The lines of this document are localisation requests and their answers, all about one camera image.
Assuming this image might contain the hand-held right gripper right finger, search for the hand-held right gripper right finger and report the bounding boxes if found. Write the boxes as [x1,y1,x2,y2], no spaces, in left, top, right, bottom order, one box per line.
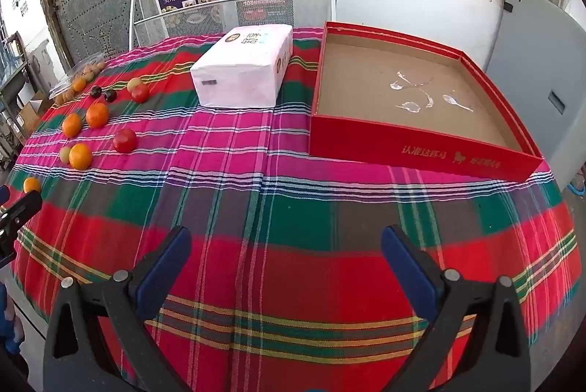
[381,224,532,392]

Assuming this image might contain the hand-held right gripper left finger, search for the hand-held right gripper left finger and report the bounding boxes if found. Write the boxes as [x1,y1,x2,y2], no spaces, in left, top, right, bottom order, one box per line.
[43,225,193,392]

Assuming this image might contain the red cardboard box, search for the red cardboard box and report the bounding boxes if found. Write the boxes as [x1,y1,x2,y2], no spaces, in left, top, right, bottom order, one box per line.
[309,21,544,183]

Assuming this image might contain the person's left hand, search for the person's left hand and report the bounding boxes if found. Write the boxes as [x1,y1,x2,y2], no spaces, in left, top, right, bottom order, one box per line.
[0,282,23,351]

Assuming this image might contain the plaid tablecloth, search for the plaid tablecloth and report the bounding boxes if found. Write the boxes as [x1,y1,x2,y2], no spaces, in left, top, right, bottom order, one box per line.
[9,26,582,392]

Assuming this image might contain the clear plastic fruit container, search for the clear plastic fruit container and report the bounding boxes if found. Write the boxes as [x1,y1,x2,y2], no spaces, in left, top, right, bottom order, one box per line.
[50,56,107,104]

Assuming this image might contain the white tissue pack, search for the white tissue pack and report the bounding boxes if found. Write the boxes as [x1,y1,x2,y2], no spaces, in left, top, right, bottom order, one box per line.
[190,25,294,108]

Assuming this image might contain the grey metal cabinet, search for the grey metal cabinet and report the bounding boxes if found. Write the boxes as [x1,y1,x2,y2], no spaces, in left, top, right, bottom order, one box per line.
[485,0,586,187]

